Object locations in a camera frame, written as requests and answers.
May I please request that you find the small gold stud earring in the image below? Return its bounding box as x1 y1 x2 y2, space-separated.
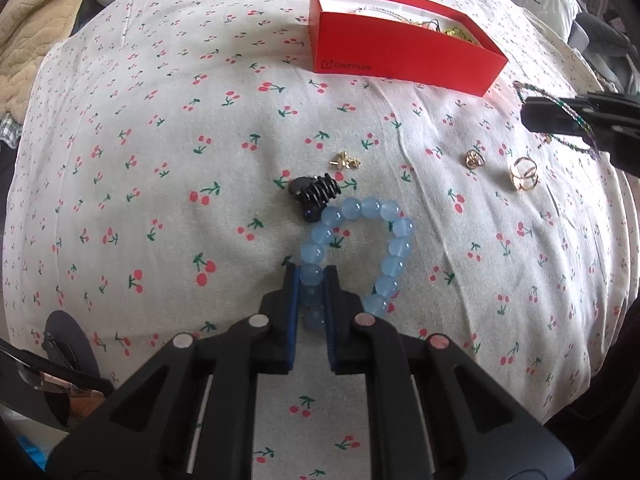
329 151 363 171

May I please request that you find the red cardboard box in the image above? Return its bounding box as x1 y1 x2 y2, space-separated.
308 0 510 98

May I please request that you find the black hair claw clip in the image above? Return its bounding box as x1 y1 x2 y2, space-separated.
288 174 342 224

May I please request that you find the dark round object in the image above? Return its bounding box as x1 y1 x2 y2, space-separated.
42 310 104 430

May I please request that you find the beige fleece blanket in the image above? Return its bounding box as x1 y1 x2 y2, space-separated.
0 0 89 122

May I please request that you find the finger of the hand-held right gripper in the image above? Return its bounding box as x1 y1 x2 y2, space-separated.
520 97 598 137
574 91 640 117

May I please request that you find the silver chain necklace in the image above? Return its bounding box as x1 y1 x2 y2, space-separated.
353 4 416 22

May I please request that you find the cherry print bedsheet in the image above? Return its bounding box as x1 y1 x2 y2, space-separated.
1 0 635 480

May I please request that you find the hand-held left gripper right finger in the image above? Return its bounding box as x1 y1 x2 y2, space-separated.
324 266 574 480

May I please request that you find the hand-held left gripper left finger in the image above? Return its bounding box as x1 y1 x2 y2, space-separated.
45 265 301 480

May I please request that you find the large gold ring earring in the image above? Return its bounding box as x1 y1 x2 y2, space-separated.
509 157 539 194

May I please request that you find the grey padded object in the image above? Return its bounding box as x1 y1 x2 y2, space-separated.
569 10 635 89

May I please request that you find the thin green beaded necklace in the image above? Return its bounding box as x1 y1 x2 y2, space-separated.
513 80 603 162

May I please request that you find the blue bead bracelet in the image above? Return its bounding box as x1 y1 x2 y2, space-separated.
299 196 417 331

